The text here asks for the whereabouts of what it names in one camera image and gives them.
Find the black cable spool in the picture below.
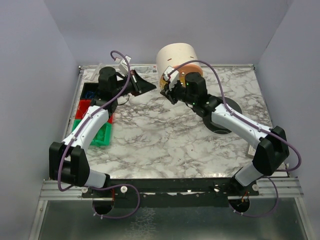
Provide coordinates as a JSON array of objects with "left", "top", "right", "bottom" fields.
[{"left": 202, "top": 97, "right": 243, "bottom": 135}]

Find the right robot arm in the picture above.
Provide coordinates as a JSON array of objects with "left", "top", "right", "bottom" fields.
[{"left": 160, "top": 72, "right": 290, "bottom": 187}]

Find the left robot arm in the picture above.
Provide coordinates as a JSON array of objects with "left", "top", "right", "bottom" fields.
[{"left": 49, "top": 66, "right": 156, "bottom": 189}]

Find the white flat packet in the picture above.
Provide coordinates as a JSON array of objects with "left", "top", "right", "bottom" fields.
[{"left": 134, "top": 65, "right": 158, "bottom": 74}]

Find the clear plastic strip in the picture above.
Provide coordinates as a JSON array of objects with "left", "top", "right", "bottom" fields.
[{"left": 91, "top": 63, "right": 105, "bottom": 82}]

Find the cream cylindrical drawer cabinet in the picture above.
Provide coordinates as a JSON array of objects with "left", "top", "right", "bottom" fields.
[{"left": 156, "top": 43, "right": 204, "bottom": 90}]

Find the red storage bin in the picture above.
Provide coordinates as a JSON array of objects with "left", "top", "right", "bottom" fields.
[{"left": 74, "top": 99, "right": 115, "bottom": 125}]

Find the green storage bin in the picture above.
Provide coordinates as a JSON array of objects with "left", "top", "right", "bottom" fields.
[{"left": 71, "top": 119, "right": 112, "bottom": 147}]

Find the small white cardboard box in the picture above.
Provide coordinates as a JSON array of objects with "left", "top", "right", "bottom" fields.
[{"left": 245, "top": 145, "right": 256, "bottom": 159}]

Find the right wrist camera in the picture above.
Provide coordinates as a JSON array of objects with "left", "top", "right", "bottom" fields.
[{"left": 160, "top": 66, "right": 180, "bottom": 94}]

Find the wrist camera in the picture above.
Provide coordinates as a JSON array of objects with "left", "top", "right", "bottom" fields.
[
  {"left": 160, "top": 66, "right": 180, "bottom": 94},
  {"left": 115, "top": 57, "right": 129, "bottom": 76}
]

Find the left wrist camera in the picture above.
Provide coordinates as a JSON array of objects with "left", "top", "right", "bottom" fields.
[{"left": 115, "top": 57, "right": 129, "bottom": 76}]

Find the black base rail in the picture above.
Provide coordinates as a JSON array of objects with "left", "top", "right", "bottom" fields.
[{"left": 82, "top": 177, "right": 259, "bottom": 208}]

